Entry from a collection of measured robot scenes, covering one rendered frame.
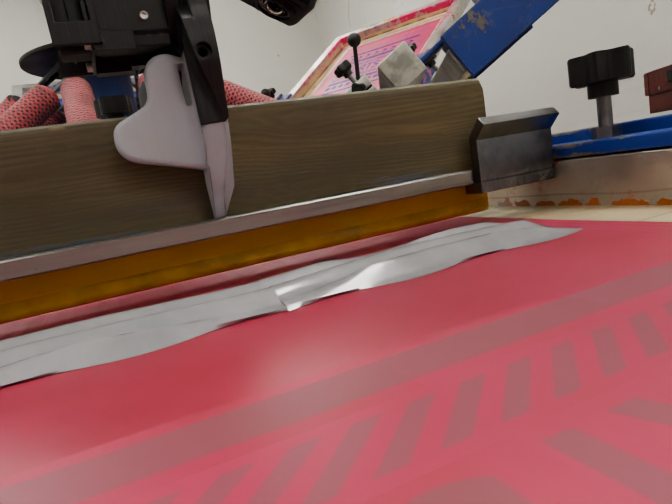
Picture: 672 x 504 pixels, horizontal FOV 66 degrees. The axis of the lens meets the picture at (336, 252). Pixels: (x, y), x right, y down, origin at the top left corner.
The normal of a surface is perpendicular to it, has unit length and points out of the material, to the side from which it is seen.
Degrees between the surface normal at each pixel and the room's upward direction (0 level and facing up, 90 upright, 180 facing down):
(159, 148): 84
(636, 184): 90
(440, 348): 0
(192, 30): 81
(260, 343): 0
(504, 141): 90
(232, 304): 33
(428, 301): 0
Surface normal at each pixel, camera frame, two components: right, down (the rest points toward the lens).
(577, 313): -0.17, -0.97
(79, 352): 0.09, -0.68
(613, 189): -0.90, 0.22
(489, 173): 0.40, 0.07
